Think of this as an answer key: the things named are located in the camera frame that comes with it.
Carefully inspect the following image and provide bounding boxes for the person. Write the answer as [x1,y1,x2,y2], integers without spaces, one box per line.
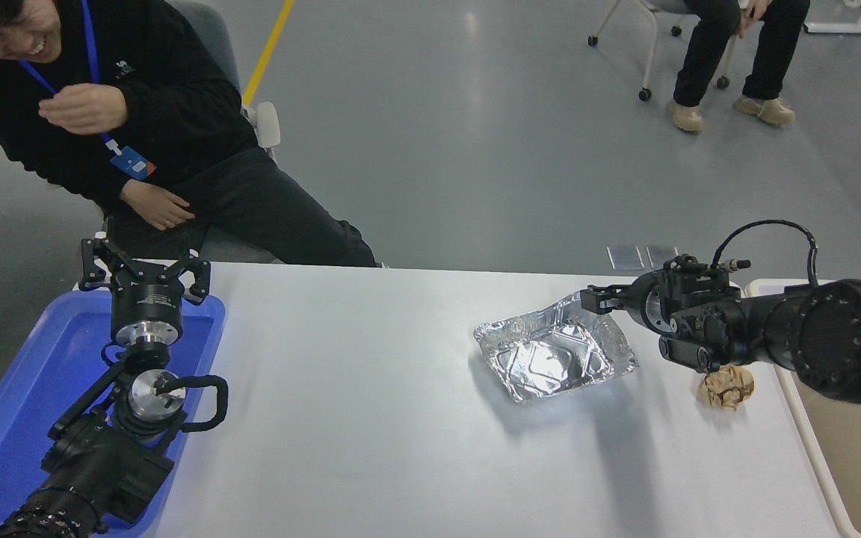
[0,0,386,268]
[666,0,812,133]

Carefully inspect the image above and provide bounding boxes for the person's right hand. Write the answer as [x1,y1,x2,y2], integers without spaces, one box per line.
[120,179,197,231]

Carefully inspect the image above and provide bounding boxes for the blue lanyard with badge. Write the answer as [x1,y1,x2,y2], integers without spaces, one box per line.
[18,0,156,182]

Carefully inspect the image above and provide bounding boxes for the white frame wheeled chair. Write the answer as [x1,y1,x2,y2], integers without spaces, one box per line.
[587,0,745,102]

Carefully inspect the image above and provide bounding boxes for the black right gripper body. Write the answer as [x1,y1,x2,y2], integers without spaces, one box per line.
[627,271,655,331]

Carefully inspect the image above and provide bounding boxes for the white desk frame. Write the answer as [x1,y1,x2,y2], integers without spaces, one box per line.
[804,0,861,35]

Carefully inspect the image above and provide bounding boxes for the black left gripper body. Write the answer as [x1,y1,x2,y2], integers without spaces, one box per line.
[111,269,185,328]

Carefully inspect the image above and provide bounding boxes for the crumpled tan paper ball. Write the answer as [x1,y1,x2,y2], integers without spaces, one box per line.
[697,364,756,412]

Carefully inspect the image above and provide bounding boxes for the silver foil tray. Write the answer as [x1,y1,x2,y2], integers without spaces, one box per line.
[474,291,639,404]

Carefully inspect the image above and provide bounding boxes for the grey chair with white armrest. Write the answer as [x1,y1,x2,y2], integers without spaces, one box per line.
[169,0,282,264]

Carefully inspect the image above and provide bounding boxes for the blue plastic tray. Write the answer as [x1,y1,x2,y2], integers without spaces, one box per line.
[0,290,227,538]

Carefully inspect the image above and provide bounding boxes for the large pale bin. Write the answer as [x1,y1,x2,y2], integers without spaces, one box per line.
[744,278,861,538]

